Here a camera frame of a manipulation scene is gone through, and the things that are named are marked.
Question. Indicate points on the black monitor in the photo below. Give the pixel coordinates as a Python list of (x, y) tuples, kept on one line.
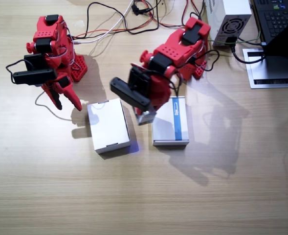
[(285, 49)]

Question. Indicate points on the plain white box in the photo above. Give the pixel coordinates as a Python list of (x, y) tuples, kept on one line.
[(108, 124)]

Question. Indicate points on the white box with blue stripe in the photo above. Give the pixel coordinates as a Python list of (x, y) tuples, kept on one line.
[(163, 127)]

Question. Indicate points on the red robot arm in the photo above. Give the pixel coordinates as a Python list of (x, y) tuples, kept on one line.
[(48, 34), (173, 49)]

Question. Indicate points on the white power supply unit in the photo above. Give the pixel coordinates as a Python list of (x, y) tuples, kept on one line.
[(231, 12)]

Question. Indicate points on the black webcam on gripper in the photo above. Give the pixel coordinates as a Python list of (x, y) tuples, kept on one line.
[(126, 91), (33, 74)]

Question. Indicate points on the black laptop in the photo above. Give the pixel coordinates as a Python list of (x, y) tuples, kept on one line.
[(275, 17)]

